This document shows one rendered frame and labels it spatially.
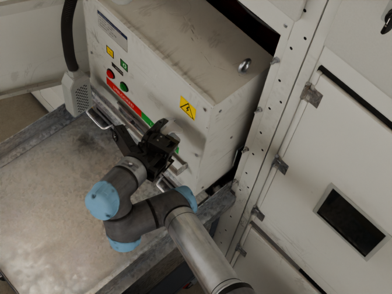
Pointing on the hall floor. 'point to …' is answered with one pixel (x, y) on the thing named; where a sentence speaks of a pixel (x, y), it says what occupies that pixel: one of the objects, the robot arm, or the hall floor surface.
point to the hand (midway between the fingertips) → (170, 120)
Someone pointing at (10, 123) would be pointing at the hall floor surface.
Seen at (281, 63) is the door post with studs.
